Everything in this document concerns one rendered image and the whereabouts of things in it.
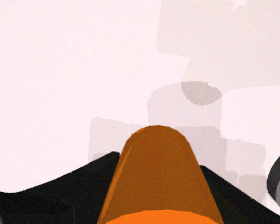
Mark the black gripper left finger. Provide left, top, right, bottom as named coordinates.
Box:
left=0, top=151, right=120, bottom=224

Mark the orange knob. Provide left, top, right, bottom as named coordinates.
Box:
left=97, top=125, right=224, bottom=224

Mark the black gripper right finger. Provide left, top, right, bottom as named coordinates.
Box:
left=200, top=165, right=280, bottom=224

